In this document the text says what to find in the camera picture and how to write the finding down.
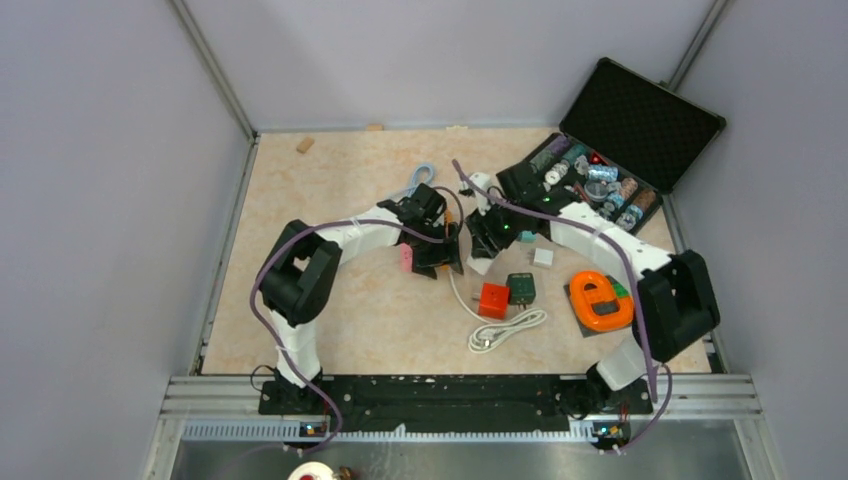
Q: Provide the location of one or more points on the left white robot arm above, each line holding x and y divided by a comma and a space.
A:
294, 284

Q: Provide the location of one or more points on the black open case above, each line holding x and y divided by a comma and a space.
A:
623, 120

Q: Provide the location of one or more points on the blue power strip with cable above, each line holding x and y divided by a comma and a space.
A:
424, 173

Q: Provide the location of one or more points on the white cube socket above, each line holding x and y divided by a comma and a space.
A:
480, 258

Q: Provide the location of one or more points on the green cube socket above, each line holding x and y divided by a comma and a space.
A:
522, 289

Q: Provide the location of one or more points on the red white emergency button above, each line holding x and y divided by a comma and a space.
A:
314, 470

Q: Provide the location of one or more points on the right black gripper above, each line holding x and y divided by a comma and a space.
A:
486, 241

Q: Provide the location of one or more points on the pink triangular power strip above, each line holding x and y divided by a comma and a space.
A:
406, 257

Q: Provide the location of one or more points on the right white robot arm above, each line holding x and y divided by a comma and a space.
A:
673, 297

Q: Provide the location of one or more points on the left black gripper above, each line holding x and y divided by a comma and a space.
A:
424, 264

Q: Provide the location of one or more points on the red cube socket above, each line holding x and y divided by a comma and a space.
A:
493, 301

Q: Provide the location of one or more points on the white plug adapter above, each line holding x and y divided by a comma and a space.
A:
542, 258

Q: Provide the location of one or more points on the orange power strip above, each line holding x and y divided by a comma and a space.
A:
453, 262

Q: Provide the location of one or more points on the teal plug adapter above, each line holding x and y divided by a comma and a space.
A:
526, 237

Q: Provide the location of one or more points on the small wooden block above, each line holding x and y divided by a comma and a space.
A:
304, 145

